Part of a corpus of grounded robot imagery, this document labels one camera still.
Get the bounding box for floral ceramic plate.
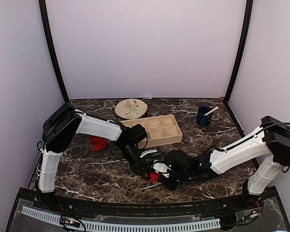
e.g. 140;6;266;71
115;99;148;120

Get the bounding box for right black frame post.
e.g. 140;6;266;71
224;0;253;104

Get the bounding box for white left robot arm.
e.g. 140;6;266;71
38;103;151;211

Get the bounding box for red sock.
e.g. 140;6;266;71
145;172;161;183

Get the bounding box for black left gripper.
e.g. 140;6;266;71
116;143;150;180

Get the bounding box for black frame post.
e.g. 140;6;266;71
224;0;253;104
39;0;70;102

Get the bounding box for white slotted cable duct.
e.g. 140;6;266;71
21;206;221;232

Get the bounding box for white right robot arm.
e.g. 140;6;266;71
152;116;290;210

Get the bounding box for red sock near left arm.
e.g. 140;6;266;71
89;135;108;151

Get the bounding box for wooden compartment tray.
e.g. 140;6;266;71
120;115;183;148

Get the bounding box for black front rail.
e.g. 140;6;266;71
72;200;224;217

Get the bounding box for wooden stick in mug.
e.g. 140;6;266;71
204;106;219;116

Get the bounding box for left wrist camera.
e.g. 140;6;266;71
140;149;163;159

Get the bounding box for dark blue mug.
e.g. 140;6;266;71
197;106;213;127

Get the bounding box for left black frame post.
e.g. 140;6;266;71
39;0;70;102

